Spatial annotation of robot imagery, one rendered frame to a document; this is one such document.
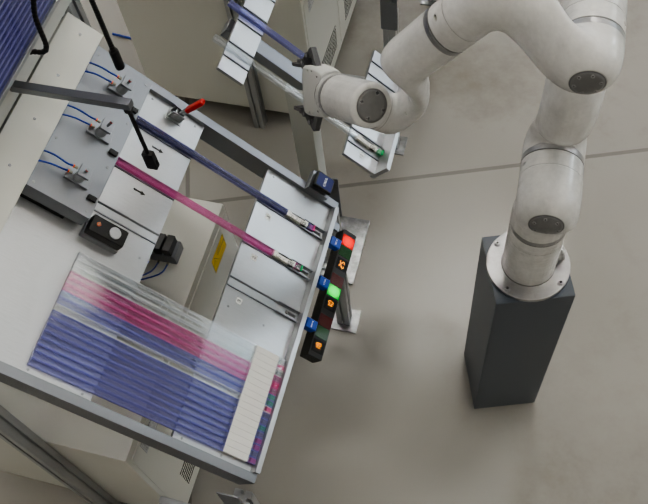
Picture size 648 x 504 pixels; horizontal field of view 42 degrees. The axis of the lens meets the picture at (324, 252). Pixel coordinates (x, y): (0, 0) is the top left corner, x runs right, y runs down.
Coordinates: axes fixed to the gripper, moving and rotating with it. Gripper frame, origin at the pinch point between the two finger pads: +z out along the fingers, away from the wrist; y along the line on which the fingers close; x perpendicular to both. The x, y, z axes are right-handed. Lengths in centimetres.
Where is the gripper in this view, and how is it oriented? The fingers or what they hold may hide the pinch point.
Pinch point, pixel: (300, 85)
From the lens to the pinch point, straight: 180.0
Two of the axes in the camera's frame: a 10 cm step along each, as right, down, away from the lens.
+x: -9.0, 1.7, -3.9
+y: -0.4, -9.4, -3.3
